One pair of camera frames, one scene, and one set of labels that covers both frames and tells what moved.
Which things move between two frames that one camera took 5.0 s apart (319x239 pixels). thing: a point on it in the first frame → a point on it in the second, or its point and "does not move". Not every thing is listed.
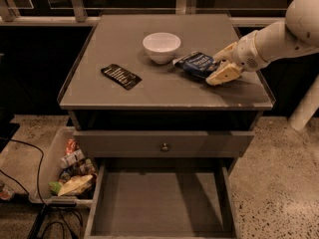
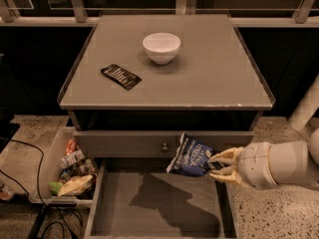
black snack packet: [121, 76] does not move
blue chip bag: [196, 64] → [190, 157]
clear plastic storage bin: [69, 176] does not move
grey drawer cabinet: [165, 142] does not move
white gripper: [245, 55] → [255, 163]
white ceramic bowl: [160, 46] does not move
